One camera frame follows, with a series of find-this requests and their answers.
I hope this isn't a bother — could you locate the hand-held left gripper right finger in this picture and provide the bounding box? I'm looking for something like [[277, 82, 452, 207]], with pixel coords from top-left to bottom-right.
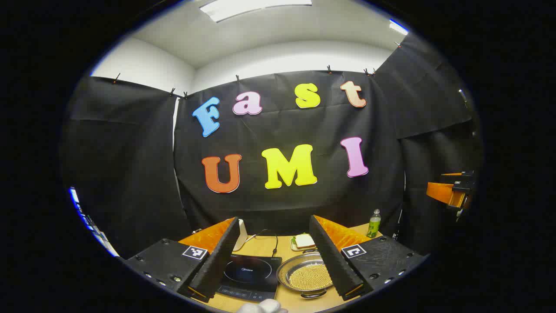
[[309, 215, 430, 301]]

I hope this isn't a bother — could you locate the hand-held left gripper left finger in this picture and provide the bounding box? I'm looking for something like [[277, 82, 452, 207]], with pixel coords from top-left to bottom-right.
[[123, 216, 241, 303]]

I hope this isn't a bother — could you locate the pile of yellow beans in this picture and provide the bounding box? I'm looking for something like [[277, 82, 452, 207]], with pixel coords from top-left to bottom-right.
[[288, 263, 334, 291]]

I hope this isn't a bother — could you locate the black induction cooktop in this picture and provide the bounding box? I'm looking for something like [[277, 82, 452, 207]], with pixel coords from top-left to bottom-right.
[[216, 253, 283, 303]]

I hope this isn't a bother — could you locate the stainless steel pot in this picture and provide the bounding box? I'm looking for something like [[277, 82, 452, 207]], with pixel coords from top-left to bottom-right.
[[276, 249, 335, 299]]

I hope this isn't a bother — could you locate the white toaster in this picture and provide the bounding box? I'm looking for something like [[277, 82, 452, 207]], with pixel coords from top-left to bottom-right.
[[232, 219, 248, 252]]

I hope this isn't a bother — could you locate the small pale green plate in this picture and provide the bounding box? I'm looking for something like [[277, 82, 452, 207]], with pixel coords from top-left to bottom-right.
[[290, 235, 318, 253]]

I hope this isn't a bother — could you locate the green drink bottle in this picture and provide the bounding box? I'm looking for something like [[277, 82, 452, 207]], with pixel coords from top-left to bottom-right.
[[366, 209, 382, 239]]

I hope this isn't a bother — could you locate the small ceiling light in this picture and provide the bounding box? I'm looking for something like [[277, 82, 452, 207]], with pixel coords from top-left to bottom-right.
[[389, 19, 410, 36]]

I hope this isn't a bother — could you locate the row of black cloth clips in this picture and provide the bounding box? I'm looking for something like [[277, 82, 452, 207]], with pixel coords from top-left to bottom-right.
[[112, 41, 402, 99]]

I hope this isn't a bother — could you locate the long ceiling light panel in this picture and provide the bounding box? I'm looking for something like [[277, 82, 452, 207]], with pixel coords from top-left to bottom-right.
[[199, 0, 313, 23]]

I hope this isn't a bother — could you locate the black power cable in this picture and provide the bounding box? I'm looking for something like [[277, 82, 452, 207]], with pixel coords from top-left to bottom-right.
[[247, 229, 279, 258]]

